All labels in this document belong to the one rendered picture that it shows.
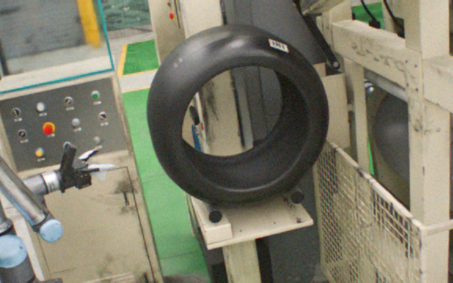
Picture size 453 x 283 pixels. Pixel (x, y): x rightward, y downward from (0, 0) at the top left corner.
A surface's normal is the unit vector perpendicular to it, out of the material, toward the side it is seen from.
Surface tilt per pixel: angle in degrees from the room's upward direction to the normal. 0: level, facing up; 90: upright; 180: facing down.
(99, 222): 90
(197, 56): 48
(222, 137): 90
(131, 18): 90
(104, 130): 90
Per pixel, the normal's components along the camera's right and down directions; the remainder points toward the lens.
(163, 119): -0.59, 0.15
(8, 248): -0.07, -0.88
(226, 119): 0.19, 0.33
